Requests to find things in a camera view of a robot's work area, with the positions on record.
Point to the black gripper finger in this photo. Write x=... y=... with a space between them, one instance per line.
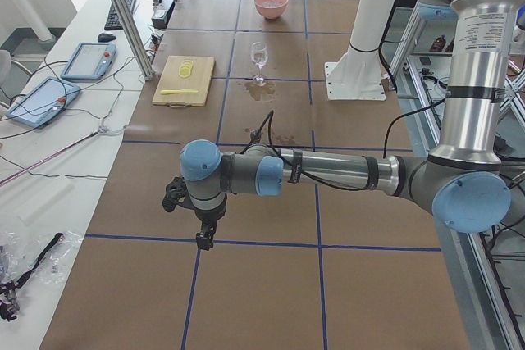
x=202 y=238
x=210 y=232

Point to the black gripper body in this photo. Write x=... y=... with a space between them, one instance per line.
x=209 y=215

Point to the steel double jigger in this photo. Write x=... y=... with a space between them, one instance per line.
x=255 y=137

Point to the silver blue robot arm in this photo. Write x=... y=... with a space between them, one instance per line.
x=458 y=182

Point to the clear wine glass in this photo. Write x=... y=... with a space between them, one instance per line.
x=259 y=57

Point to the clear ice cube pile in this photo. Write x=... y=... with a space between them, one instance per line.
x=271 y=4

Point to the yellow plastic knife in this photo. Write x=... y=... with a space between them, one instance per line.
x=178 y=91

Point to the bamboo cutting board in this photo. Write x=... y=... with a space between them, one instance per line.
x=200 y=79

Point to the plastic bag with black parts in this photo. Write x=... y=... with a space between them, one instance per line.
x=24 y=261

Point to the far blue teach pendant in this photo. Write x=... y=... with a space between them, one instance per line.
x=89 y=62

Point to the blue teach pendant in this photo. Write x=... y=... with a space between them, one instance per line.
x=89 y=62
x=43 y=103

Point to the near blue teach pendant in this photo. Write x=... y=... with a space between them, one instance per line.
x=43 y=103

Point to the black power box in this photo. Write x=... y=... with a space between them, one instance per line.
x=162 y=11

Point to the black computer mouse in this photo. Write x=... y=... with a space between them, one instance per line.
x=106 y=38

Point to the pink bowl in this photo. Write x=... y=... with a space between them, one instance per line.
x=271 y=9

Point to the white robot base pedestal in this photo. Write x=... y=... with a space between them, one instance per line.
x=357 y=75

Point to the aluminium frame post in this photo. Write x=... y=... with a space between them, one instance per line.
x=133 y=38

